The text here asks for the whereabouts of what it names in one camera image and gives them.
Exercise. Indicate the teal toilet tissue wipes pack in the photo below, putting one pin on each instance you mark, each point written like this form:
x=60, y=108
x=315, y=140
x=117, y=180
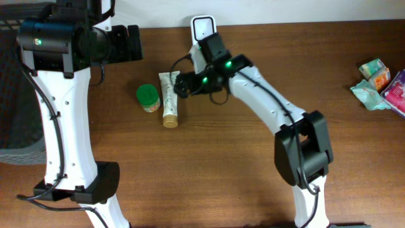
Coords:
x=369, y=96

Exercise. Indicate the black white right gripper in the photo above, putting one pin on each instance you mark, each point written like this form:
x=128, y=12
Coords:
x=186, y=83

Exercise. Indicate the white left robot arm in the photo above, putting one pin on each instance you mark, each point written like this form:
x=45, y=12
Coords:
x=57, y=50

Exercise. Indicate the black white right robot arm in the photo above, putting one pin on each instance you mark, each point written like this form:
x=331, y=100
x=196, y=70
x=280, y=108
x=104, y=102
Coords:
x=303, y=151

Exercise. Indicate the teal tissue packet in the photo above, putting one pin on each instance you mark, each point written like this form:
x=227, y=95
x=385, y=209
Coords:
x=370, y=68

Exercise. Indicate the red purple tissue pack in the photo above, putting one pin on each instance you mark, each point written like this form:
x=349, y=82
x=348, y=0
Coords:
x=393, y=94

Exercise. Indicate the green lid jar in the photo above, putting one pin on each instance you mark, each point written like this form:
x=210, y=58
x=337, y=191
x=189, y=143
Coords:
x=148, y=98

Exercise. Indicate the orange tissue packet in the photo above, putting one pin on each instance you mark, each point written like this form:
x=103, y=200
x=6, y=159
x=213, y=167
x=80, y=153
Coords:
x=380, y=79

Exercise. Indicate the white tube gold cap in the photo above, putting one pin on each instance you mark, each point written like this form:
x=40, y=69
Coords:
x=170, y=98

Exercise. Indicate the grey plastic mesh basket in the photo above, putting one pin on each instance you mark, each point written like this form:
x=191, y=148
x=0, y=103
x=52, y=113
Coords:
x=22, y=137

